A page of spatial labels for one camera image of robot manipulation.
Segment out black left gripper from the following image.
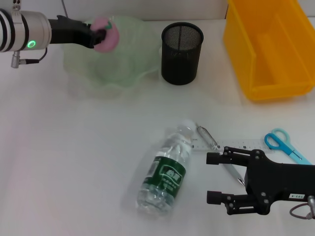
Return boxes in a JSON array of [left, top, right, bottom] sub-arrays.
[[48, 15, 107, 49]]

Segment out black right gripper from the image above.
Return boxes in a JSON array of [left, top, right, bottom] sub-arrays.
[[206, 146, 315, 216]]

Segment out pink toy peach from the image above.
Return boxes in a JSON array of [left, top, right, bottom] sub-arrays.
[[90, 17, 121, 53]]

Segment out clear green-label water bottle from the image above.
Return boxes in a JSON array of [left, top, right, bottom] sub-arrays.
[[136, 119, 195, 217]]

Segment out blue-handled scissors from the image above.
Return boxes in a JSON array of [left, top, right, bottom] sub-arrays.
[[264, 127, 313, 165]]

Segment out silver ballpoint pen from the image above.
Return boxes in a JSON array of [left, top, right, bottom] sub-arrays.
[[196, 124, 246, 186]]

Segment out clear plastic ruler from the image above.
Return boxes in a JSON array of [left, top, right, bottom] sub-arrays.
[[190, 139, 275, 153]]

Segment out translucent green fruit plate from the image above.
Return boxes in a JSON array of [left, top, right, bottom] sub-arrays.
[[63, 15, 162, 99]]

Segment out black mesh pen holder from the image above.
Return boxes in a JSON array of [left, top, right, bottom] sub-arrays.
[[161, 22, 204, 86]]

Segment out yellow plastic bin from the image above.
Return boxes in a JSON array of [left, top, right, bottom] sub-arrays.
[[223, 0, 315, 101]]

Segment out left arm dark cable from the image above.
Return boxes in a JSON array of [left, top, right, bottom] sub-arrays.
[[10, 48, 49, 69]]

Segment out arm dark cable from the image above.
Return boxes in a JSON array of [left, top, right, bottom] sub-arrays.
[[289, 195, 315, 221], [10, 48, 49, 69]]

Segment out right arm dark cable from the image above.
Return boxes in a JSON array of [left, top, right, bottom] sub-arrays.
[[289, 195, 315, 221]]

